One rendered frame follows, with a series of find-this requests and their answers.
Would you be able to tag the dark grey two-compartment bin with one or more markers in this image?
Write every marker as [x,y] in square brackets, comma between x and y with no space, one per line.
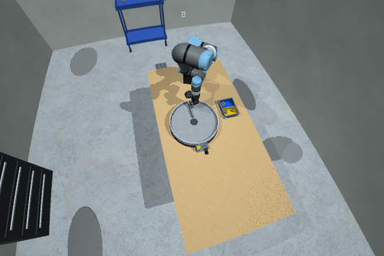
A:
[229,103]

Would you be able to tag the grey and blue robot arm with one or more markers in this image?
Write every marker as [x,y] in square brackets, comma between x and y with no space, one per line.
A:
[198,55]

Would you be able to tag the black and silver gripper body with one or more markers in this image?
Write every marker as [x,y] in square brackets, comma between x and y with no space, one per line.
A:
[193,95]

